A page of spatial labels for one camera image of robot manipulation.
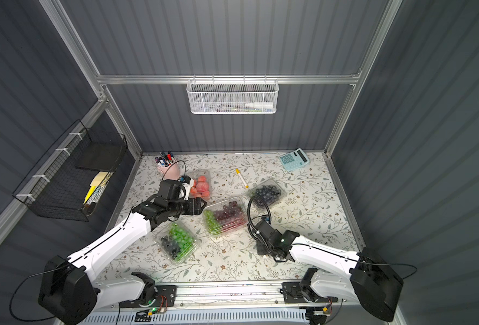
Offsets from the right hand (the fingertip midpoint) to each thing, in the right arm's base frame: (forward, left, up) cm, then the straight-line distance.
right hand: (263, 244), depth 84 cm
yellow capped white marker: (+41, +12, -2) cm, 42 cm away
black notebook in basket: (+26, +67, +27) cm, 76 cm away
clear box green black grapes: (0, +36, +3) cm, 36 cm away
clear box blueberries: (+24, -4, +4) cm, 25 cm away
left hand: (+11, +26, +13) cm, 31 cm away
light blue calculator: (+49, -20, -1) cm, 53 cm away
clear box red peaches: (+27, +29, +4) cm, 40 cm away
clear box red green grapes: (+11, +17, +3) cm, 20 cm away
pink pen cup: (+40, +49, -1) cm, 63 cm away
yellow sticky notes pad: (+12, +63, +26) cm, 69 cm away
